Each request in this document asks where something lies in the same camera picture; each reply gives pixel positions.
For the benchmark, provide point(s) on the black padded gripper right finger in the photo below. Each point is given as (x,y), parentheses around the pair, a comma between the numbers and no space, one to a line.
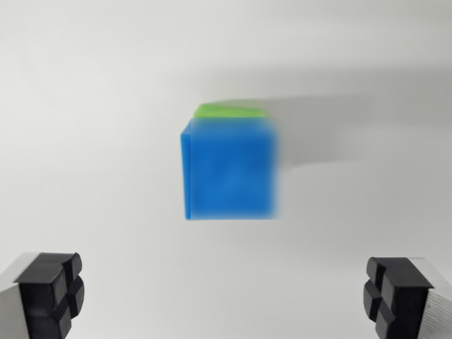
(406,300)

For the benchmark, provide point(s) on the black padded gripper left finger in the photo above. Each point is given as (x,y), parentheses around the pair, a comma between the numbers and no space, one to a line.
(39,300)

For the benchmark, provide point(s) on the blue embossed toy cube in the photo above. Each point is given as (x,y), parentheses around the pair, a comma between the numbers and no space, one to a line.
(229,169)

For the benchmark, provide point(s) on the green embossed toy cube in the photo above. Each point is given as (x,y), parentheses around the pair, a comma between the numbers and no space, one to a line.
(229,111)

